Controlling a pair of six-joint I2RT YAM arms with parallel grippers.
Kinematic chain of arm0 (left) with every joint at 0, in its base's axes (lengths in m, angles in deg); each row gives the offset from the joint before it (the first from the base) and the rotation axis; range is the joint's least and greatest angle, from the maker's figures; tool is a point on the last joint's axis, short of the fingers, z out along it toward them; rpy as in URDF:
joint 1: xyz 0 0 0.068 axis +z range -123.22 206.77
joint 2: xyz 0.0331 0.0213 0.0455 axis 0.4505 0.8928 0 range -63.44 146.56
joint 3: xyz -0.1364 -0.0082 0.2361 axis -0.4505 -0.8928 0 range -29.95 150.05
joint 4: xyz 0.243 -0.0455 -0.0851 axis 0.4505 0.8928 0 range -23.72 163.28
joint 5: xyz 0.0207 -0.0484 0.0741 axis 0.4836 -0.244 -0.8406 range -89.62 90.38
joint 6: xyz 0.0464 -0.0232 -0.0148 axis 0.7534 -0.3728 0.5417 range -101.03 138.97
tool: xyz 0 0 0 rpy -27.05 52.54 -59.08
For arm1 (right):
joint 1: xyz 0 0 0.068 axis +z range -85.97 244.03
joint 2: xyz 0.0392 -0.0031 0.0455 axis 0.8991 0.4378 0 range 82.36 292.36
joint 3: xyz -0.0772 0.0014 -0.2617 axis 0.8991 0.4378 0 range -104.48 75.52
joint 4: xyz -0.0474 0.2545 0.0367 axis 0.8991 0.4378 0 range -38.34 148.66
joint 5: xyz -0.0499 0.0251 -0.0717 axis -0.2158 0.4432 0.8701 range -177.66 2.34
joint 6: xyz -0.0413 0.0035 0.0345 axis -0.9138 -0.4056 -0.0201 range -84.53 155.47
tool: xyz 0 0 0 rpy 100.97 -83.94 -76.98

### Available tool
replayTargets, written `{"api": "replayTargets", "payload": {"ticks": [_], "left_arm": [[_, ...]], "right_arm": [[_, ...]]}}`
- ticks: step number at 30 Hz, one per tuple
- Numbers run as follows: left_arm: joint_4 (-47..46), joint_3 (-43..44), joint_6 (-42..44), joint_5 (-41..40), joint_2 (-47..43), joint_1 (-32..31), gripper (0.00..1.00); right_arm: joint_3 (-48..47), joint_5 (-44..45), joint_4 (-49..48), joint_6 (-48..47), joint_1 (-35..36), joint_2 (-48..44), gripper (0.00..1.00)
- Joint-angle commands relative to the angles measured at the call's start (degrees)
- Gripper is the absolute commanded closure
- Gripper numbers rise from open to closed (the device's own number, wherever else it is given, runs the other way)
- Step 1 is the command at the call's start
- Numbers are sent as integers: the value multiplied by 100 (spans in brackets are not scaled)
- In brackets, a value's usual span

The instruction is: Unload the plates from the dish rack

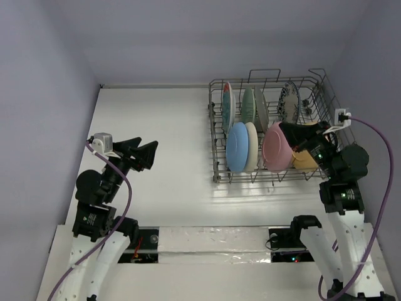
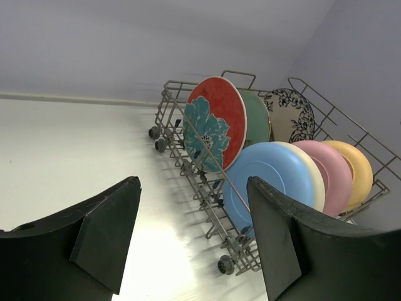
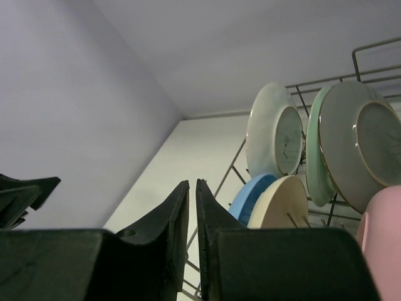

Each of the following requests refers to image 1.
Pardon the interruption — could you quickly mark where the pink plate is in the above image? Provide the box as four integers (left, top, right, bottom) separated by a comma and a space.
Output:
261, 122, 293, 172

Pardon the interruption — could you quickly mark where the light blue plate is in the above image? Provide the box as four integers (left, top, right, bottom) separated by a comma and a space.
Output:
226, 122, 249, 172

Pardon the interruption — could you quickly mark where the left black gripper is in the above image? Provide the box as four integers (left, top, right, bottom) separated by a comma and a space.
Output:
103, 136, 158, 201

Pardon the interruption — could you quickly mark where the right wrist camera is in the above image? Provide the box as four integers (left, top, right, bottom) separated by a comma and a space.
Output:
326, 108, 352, 133

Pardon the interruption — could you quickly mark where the grey plate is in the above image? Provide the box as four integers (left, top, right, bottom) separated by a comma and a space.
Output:
254, 87, 269, 132

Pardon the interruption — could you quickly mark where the blue patterned plate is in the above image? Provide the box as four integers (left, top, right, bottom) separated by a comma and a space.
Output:
277, 81, 301, 124

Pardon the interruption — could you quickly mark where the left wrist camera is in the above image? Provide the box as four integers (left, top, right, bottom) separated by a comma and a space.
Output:
88, 132, 114, 156

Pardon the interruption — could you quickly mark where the metal wire dish rack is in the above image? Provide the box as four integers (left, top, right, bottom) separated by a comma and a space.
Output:
207, 68, 340, 184

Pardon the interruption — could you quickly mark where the white plate with floral face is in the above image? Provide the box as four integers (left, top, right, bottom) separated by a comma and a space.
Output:
221, 82, 236, 134

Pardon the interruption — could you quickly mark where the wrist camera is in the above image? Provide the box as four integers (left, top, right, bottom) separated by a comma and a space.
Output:
88, 132, 114, 156
326, 108, 352, 133

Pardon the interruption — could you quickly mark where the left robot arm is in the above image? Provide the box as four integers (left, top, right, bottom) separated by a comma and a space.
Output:
48, 132, 159, 300

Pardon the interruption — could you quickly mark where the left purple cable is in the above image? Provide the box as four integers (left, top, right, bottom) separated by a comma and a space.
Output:
46, 140, 133, 301

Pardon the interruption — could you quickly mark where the yellow plate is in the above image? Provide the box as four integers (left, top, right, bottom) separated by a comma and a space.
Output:
291, 121, 323, 172

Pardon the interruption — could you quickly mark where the green plate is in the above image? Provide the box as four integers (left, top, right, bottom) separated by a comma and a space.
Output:
241, 87, 256, 124

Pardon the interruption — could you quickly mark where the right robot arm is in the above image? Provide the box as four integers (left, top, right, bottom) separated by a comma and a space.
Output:
279, 114, 396, 300

